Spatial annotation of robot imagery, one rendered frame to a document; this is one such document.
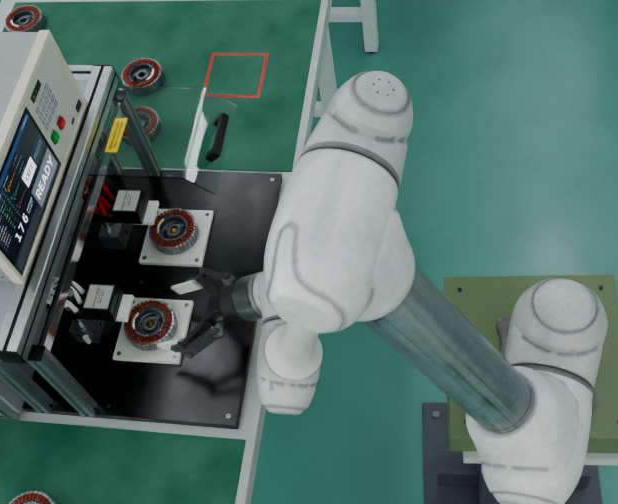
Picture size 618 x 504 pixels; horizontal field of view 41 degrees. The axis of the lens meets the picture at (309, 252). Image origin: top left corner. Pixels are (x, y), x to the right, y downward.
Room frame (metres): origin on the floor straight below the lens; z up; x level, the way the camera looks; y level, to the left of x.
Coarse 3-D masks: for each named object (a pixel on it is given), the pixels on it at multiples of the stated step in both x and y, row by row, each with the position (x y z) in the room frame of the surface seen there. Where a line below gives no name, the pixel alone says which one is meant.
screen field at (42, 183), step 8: (48, 152) 1.10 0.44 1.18; (48, 160) 1.08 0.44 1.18; (40, 168) 1.05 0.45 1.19; (48, 168) 1.07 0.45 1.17; (40, 176) 1.04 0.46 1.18; (48, 176) 1.06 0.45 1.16; (40, 184) 1.03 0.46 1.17; (48, 184) 1.05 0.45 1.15; (32, 192) 1.00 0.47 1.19; (40, 192) 1.02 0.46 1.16; (40, 200) 1.01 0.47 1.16
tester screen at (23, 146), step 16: (32, 128) 1.09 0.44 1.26; (16, 144) 1.04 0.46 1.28; (32, 144) 1.07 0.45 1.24; (16, 160) 1.02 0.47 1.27; (16, 176) 0.99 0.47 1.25; (0, 192) 0.94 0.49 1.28; (16, 192) 0.97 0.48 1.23; (48, 192) 1.04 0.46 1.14; (0, 208) 0.92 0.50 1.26; (16, 208) 0.95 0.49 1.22; (32, 208) 0.98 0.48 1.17; (0, 224) 0.90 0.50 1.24; (16, 224) 0.93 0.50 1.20; (0, 240) 0.88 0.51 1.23; (16, 256) 0.89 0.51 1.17
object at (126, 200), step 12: (120, 192) 1.18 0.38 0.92; (132, 192) 1.17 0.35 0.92; (144, 192) 1.17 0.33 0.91; (96, 204) 1.18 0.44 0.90; (120, 204) 1.14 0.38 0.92; (132, 204) 1.14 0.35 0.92; (144, 204) 1.15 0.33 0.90; (156, 204) 1.15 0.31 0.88; (96, 216) 1.15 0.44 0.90; (108, 216) 1.14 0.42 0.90; (120, 216) 1.12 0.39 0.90; (132, 216) 1.12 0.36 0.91; (144, 216) 1.13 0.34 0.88; (108, 228) 1.15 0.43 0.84
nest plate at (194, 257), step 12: (204, 216) 1.16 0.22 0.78; (204, 228) 1.13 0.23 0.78; (144, 240) 1.13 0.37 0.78; (204, 240) 1.10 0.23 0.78; (144, 252) 1.10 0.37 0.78; (156, 252) 1.09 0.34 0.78; (192, 252) 1.07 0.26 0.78; (204, 252) 1.07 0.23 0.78; (144, 264) 1.08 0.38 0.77; (156, 264) 1.07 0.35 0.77; (168, 264) 1.06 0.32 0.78; (180, 264) 1.05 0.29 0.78; (192, 264) 1.04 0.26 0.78
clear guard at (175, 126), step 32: (128, 96) 1.31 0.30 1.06; (160, 96) 1.29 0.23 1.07; (192, 96) 1.27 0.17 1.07; (128, 128) 1.22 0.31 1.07; (160, 128) 1.20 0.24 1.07; (192, 128) 1.18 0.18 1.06; (96, 160) 1.16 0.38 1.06; (128, 160) 1.14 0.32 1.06; (160, 160) 1.12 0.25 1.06; (192, 160) 1.10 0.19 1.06
